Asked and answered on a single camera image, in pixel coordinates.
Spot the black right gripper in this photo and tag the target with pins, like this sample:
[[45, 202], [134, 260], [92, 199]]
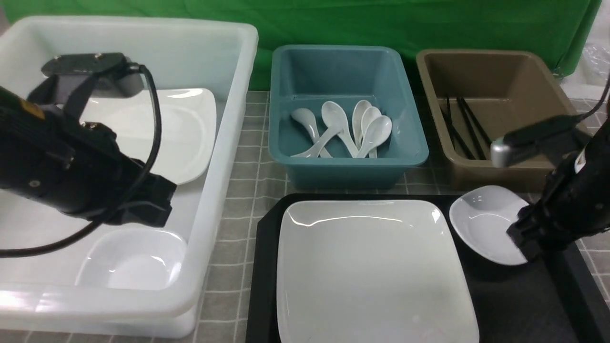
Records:
[[575, 202]]

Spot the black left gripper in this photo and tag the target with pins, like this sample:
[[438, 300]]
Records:
[[50, 158]]

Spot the small white dish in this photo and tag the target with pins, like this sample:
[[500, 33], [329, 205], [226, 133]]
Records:
[[481, 219], [133, 259]]

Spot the black chopstick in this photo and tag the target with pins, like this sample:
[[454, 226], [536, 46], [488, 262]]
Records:
[[471, 124], [461, 142], [479, 124], [448, 119]]

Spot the white ceramic soup spoon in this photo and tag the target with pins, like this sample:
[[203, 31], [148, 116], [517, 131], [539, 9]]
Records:
[[378, 131]]

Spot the large white rice plate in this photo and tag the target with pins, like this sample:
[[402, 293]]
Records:
[[384, 271]]

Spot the white square plate in bin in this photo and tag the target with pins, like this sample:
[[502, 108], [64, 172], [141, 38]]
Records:
[[188, 129]]

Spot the small white dish in bin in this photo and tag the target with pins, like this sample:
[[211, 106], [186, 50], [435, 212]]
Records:
[[133, 259]]

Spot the black serving tray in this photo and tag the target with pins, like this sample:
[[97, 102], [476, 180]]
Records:
[[553, 300]]

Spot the large white plastic bin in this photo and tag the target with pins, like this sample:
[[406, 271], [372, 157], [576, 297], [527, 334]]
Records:
[[39, 293]]

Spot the black chopstick in brown bin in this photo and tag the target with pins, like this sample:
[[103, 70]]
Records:
[[448, 119], [479, 124]]

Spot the brown plastic bin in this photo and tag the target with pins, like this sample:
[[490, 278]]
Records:
[[506, 90]]

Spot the green backdrop cloth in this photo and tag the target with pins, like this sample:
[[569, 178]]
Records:
[[554, 30]]

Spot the grey checkered tablecloth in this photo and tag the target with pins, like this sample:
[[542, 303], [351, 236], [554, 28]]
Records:
[[256, 183]]

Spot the white soup spoon far left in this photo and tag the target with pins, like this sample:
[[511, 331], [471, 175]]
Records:
[[307, 119]]

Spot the white soup spoon upright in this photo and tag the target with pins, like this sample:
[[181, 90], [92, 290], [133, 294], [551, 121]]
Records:
[[356, 121]]

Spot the teal plastic bin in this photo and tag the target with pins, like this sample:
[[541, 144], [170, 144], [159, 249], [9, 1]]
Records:
[[307, 76]]

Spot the white soup spoon centre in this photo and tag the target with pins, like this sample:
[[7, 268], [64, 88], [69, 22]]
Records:
[[334, 115]]

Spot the white soup spoon right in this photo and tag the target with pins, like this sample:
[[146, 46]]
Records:
[[370, 114]]

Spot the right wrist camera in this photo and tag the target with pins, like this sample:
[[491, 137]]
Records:
[[554, 138]]

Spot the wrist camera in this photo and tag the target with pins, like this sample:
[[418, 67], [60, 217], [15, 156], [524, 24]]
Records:
[[554, 138], [72, 79]]

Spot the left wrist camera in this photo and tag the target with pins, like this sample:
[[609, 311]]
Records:
[[72, 79]]

